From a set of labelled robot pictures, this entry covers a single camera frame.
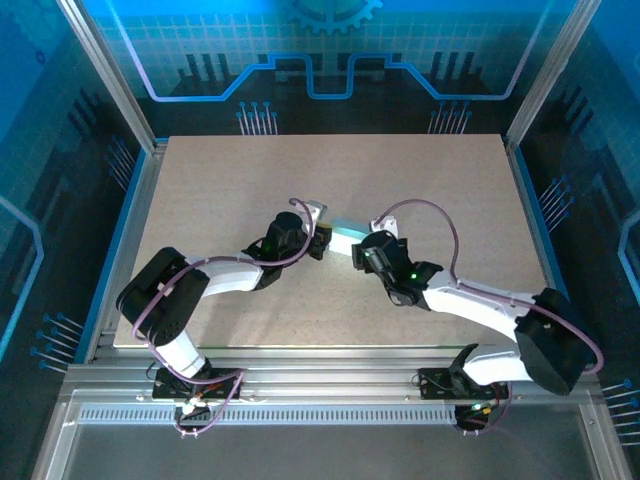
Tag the wide aluminium base beam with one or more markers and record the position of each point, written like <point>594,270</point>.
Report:
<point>325,380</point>

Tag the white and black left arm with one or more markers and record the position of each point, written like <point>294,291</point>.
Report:
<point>230,277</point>

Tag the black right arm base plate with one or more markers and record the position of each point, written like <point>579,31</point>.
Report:
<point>435,385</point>

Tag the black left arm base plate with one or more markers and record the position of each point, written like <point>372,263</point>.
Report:
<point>165,390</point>

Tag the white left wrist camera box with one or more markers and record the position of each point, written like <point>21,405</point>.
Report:
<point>317,207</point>

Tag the grey metal platform sheet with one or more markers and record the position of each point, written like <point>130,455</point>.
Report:
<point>325,455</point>

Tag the aluminium frame rail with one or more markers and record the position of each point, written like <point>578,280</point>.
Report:
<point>130,225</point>
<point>537,225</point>

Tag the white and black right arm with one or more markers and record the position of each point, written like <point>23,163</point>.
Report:
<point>475,305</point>

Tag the white cloth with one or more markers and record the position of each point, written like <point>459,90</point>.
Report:
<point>347,240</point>

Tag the aluminium frame post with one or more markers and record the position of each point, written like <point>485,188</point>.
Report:
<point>550,75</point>
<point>107,75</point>

